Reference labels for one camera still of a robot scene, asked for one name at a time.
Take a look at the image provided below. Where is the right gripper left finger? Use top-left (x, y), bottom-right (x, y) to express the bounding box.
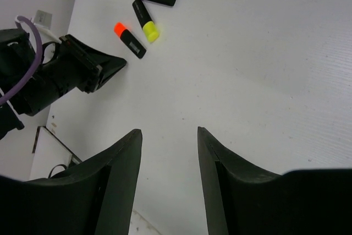
top-left (1, 129), bottom-right (142, 234)

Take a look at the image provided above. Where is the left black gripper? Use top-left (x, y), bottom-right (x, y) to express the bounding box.
top-left (58, 34), bottom-right (127, 94)

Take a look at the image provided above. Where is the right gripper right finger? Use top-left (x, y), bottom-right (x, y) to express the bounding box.
top-left (197, 127), bottom-right (351, 234)

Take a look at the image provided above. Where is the black orange-capped highlighter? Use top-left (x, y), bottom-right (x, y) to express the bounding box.
top-left (114, 22), bottom-right (146, 59)

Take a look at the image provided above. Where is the yellow-capped black marker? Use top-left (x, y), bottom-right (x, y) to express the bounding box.
top-left (132, 0), bottom-right (160, 43)

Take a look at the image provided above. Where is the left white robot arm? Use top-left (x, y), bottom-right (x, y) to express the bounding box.
top-left (1, 29), bottom-right (127, 138)

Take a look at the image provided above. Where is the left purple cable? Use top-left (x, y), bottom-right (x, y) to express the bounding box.
top-left (0, 15), bottom-right (43, 106)

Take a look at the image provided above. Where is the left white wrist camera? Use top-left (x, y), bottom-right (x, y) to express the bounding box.
top-left (30, 10), bottom-right (61, 43)

